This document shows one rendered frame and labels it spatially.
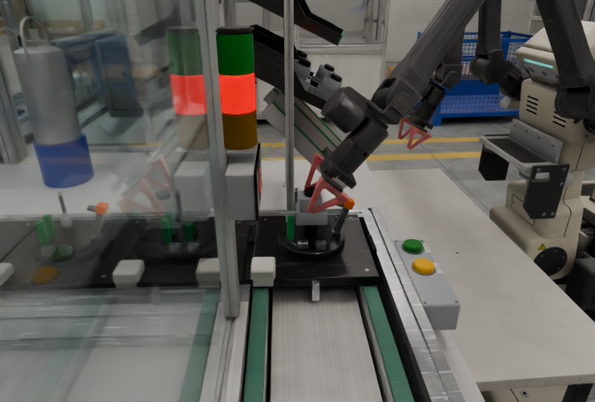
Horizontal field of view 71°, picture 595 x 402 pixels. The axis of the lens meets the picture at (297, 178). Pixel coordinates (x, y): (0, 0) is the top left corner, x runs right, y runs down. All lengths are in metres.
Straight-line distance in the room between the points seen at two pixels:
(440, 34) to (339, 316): 0.55
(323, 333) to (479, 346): 0.30
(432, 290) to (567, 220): 0.67
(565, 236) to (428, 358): 0.82
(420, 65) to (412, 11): 8.99
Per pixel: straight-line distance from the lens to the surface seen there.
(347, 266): 0.83
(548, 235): 1.41
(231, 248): 0.66
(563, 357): 0.94
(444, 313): 0.81
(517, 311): 1.00
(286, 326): 0.79
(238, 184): 0.56
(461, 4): 0.89
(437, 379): 0.69
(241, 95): 0.55
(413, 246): 0.91
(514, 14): 10.78
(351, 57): 4.94
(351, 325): 0.79
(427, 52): 0.84
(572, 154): 1.36
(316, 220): 0.85
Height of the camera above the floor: 1.46
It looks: 24 degrees down
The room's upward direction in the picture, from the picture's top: straight up
